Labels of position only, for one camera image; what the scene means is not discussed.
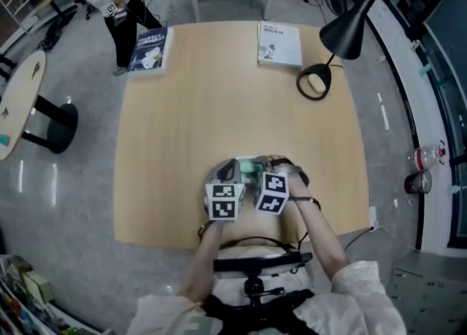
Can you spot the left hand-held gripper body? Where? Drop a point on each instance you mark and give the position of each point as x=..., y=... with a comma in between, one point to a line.
x=223, y=203

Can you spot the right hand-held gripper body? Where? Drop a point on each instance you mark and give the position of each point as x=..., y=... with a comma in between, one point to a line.
x=273, y=191

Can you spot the green translucent object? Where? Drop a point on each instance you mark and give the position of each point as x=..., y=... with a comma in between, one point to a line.
x=251, y=166

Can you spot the person's left forearm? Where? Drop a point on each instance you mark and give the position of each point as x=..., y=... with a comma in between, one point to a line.
x=204, y=260

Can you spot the person's right forearm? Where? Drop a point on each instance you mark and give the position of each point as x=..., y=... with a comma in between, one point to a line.
x=321, y=238

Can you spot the person's right hand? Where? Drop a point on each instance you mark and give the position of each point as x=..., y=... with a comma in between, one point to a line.
x=300, y=187

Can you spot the wooden table with white legs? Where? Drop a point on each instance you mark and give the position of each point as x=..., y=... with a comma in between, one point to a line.
x=233, y=114

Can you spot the beige oval object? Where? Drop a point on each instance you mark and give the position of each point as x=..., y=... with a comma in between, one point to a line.
x=316, y=82

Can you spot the white power strip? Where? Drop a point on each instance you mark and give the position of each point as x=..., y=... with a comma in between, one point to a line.
x=373, y=216

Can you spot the white book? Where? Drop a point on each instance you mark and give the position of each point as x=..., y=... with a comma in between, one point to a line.
x=280, y=43

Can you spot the person's white shirt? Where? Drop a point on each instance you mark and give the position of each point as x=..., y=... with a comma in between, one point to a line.
x=346, y=308

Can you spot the blue book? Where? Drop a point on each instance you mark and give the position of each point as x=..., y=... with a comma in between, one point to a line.
x=149, y=52

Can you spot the large clear plastic bottle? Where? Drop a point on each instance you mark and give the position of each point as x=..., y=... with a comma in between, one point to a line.
x=425, y=154

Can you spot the black desk lamp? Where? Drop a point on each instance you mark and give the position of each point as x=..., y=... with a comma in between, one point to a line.
x=346, y=30

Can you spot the grey filing cabinet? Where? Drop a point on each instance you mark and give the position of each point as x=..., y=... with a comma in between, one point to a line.
x=434, y=297

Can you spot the round table with black base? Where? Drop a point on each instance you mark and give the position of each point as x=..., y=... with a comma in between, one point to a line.
x=22, y=100

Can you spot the grey metal rack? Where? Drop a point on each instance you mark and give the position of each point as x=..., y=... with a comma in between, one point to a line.
x=29, y=297

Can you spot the blue spray bottle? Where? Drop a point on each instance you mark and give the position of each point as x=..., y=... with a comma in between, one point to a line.
x=4, y=140

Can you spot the black chest camera mount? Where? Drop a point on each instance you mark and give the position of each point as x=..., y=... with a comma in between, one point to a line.
x=255, y=268

